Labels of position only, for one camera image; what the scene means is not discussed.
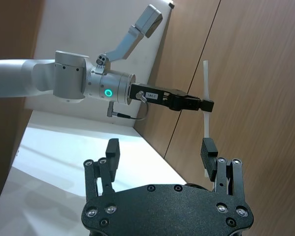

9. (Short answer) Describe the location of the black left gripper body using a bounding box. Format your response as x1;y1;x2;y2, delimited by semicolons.
129;83;170;108

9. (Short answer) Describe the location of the small white plastic piece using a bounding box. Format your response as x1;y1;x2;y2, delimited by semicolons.
202;59;231;195

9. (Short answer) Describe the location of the thin dark gripper cable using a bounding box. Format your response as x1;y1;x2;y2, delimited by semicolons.
107;90;150;121

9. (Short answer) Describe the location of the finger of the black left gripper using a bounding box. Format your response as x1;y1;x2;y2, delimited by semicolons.
172;88;202;101
163;92;215;113

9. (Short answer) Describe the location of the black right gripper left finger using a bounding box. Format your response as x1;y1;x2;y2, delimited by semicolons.
84;138;121;198

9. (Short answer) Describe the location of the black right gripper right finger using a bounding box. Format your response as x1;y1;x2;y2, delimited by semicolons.
199;137;245;199

